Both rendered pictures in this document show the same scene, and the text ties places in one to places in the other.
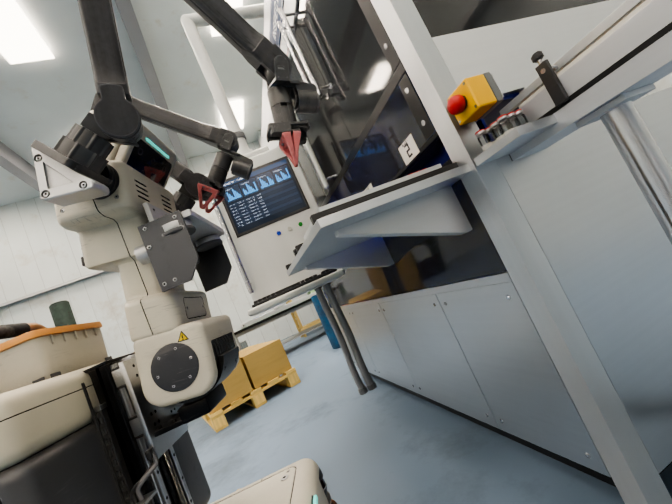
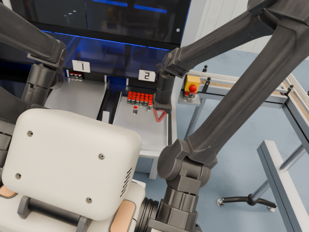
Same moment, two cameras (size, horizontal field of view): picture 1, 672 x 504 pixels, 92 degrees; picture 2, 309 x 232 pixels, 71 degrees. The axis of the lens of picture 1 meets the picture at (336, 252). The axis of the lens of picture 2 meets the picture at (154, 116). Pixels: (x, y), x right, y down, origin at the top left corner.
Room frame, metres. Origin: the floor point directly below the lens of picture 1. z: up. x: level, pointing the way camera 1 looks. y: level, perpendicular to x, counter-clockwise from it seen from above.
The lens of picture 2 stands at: (0.66, 0.61, 1.66)
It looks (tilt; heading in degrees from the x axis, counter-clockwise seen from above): 43 degrees down; 282
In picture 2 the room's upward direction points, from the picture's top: 11 degrees clockwise
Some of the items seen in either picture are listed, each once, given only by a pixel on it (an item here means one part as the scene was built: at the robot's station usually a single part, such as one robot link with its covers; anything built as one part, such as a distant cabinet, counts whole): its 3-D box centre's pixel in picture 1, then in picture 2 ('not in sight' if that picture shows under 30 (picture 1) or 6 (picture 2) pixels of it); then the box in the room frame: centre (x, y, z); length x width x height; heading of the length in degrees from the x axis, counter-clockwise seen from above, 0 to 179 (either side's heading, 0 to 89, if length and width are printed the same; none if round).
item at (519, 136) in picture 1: (517, 140); (188, 96); (0.70, -0.47, 0.87); 0.14 x 0.13 x 0.02; 107
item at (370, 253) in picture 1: (350, 265); not in sight; (1.28, -0.03, 0.79); 0.34 x 0.03 x 0.13; 107
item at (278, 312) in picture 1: (293, 323); not in sight; (6.37, 1.33, 0.44); 2.36 x 0.93 x 0.87; 109
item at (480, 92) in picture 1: (473, 99); (191, 83); (0.70, -0.42, 0.99); 0.08 x 0.07 x 0.07; 107
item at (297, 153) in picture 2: not in sight; (274, 176); (-0.02, -0.46, 0.46); 0.09 x 0.09 x 0.77; 17
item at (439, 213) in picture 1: (406, 231); not in sight; (0.80, -0.18, 0.79); 0.34 x 0.03 x 0.13; 107
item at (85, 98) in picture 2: not in sight; (78, 95); (1.23, -0.13, 0.90); 0.34 x 0.26 x 0.04; 107
